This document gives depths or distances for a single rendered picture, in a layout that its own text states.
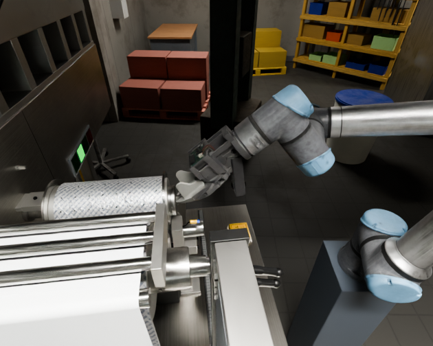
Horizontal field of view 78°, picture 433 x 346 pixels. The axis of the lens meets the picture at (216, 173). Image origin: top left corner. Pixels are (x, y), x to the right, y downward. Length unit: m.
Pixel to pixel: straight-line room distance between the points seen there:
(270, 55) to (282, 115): 5.34
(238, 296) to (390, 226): 0.67
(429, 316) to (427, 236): 1.56
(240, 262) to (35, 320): 0.22
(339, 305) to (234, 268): 0.79
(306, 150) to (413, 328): 1.75
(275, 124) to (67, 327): 0.44
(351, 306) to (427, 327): 1.17
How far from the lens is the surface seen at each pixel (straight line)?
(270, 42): 6.22
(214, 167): 0.56
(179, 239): 0.69
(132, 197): 0.63
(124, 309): 0.32
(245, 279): 0.31
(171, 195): 0.64
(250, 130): 0.54
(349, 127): 0.69
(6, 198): 0.72
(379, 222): 0.91
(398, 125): 0.71
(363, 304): 1.10
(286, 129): 0.54
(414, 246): 0.78
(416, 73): 4.38
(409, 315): 2.23
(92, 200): 0.65
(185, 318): 0.89
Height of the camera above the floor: 1.71
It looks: 37 degrees down
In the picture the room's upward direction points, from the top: straight up
